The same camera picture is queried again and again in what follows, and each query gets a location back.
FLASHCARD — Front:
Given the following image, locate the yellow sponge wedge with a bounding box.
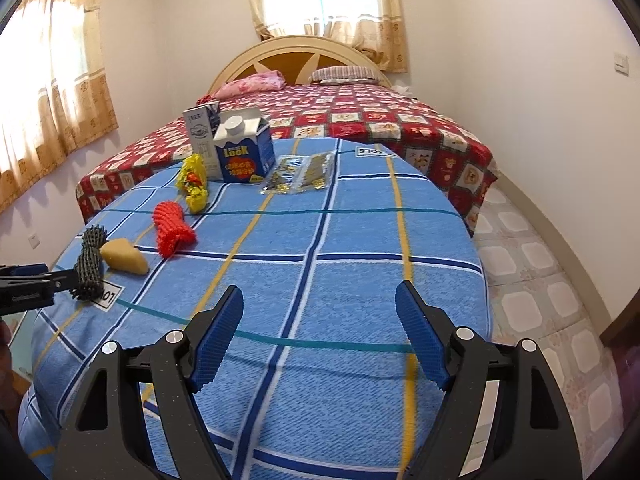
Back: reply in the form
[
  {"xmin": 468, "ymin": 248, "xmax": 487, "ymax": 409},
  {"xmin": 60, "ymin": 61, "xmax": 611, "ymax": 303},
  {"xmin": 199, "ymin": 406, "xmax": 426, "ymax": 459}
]
[{"xmin": 100, "ymin": 238, "xmax": 149, "ymax": 275}]

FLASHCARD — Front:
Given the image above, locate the red foam net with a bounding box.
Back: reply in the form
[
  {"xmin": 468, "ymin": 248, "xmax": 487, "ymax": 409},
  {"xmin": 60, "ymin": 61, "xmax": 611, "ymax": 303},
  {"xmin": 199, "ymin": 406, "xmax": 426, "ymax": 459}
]
[{"xmin": 152, "ymin": 200, "xmax": 196, "ymax": 258}]

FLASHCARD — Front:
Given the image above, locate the light blue trash bin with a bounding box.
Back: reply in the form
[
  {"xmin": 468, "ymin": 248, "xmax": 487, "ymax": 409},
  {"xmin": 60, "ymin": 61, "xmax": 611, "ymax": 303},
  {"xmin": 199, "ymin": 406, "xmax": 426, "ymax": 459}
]
[{"xmin": 3, "ymin": 311, "xmax": 36, "ymax": 382}]

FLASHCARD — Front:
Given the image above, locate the white blanket label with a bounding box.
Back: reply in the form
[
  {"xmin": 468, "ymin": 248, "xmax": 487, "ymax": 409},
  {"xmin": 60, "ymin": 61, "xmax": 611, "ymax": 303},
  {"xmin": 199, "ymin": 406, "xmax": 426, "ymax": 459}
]
[
  {"xmin": 355, "ymin": 146, "xmax": 388, "ymax": 157},
  {"xmin": 90, "ymin": 281, "xmax": 125, "ymax": 312}
]

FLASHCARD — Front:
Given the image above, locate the blue plaid blanket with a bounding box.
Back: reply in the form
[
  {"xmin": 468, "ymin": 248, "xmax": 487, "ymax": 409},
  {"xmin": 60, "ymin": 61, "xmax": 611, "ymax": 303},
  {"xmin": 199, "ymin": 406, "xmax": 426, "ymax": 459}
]
[{"xmin": 18, "ymin": 139, "xmax": 491, "ymax": 479}]

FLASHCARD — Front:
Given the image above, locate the yellow crumpled plastic wrapper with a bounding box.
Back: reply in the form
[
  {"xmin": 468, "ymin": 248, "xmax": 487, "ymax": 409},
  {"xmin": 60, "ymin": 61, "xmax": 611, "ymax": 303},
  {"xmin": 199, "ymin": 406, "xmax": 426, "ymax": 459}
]
[{"xmin": 176, "ymin": 154, "xmax": 208, "ymax": 214}]

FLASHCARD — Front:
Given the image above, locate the clear gold packet left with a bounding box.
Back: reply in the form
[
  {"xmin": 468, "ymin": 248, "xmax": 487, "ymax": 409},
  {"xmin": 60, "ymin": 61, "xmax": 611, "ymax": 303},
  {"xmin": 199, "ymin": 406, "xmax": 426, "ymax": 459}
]
[{"xmin": 260, "ymin": 155, "xmax": 305, "ymax": 194}]

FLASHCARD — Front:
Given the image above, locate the clear gold packet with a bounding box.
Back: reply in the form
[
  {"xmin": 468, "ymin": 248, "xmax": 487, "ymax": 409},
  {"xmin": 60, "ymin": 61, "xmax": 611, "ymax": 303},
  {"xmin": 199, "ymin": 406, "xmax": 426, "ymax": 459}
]
[
  {"xmin": 296, "ymin": 152, "xmax": 335, "ymax": 192},
  {"xmin": 260, "ymin": 155, "xmax": 305, "ymax": 194}
]

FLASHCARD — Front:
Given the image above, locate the white far blanket label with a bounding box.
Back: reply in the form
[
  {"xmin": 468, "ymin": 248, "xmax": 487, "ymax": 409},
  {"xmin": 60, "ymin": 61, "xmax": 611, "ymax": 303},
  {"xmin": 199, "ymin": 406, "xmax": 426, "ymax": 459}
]
[{"xmin": 355, "ymin": 146, "xmax": 388, "ymax": 157}]

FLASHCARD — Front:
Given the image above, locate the clear gold packet right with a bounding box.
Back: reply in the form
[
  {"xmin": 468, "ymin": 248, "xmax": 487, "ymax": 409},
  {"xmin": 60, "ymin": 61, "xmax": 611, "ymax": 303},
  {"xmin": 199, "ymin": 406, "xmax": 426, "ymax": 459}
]
[{"xmin": 296, "ymin": 152, "xmax": 335, "ymax": 192}]

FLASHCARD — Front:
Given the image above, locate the blue milk carton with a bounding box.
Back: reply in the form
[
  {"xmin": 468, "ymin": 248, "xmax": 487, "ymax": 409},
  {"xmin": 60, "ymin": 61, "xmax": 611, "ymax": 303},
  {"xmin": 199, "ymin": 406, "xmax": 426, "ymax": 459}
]
[{"xmin": 214, "ymin": 107, "xmax": 276, "ymax": 183}]

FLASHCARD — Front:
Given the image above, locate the left window curtain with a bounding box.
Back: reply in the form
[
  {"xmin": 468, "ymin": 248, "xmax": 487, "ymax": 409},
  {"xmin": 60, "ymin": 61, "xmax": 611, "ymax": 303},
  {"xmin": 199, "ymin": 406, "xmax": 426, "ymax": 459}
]
[{"xmin": 1, "ymin": 0, "xmax": 118, "ymax": 208}]

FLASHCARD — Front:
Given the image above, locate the window curtain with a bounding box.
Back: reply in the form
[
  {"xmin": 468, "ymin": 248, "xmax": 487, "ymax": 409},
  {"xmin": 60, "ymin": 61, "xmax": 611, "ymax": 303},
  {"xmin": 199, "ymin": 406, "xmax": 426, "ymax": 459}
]
[
  {"xmin": 248, "ymin": 0, "xmax": 409, "ymax": 74},
  {"xmin": 1, "ymin": 0, "xmax": 118, "ymax": 208}
]

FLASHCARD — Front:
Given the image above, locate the red patterned bed cover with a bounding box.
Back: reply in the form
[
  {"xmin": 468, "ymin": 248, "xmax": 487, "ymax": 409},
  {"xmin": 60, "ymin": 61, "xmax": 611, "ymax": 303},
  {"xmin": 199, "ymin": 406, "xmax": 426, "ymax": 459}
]
[{"xmin": 75, "ymin": 84, "xmax": 499, "ymax": 231}]

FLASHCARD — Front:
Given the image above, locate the grey white tall carton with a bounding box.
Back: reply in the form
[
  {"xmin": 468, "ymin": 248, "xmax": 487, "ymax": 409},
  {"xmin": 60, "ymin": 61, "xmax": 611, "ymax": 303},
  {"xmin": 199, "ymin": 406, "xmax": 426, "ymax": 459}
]
[{"xmin": 182, "ymin": 101, "xmax": 222, "ymax": 181}]

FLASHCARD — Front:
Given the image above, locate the pink pillow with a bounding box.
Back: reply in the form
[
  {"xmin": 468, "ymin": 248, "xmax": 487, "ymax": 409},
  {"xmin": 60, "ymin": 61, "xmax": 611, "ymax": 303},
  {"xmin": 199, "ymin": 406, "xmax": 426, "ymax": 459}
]
[{"xmin": 209, "ymin": 70, "xmax": 286, "ymax": 101}]

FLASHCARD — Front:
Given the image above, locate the striped pillow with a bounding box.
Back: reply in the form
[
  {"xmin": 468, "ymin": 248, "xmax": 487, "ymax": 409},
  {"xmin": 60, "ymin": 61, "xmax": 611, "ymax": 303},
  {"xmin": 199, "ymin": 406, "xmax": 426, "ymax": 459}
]
[{"xmin": 309, "ymin": 65, "xmax": 381, "ymax": 84}]

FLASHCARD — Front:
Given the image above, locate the cream wooden headboard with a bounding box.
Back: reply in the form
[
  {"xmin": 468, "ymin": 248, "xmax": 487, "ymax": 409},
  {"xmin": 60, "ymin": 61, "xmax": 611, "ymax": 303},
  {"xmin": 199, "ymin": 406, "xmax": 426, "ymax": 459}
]
[{"xmin": 208, "ymin": 35, "xmax": 392, "ymax": 94}]

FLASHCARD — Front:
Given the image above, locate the back window curtain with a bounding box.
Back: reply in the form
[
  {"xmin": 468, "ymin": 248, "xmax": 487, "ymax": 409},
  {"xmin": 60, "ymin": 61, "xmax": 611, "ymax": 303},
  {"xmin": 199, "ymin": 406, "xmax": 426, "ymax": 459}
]
[{"xmin": 248, "ymin": 0, "xmax": 409, "ymax": 74}]

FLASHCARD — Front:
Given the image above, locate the white wall switch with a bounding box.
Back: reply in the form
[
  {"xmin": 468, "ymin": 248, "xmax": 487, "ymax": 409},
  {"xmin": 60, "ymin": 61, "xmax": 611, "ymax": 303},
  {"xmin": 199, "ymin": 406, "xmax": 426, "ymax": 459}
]
[{"xmin": 614, "ymin": 52, "xmax": 630, "ymax": 77}]

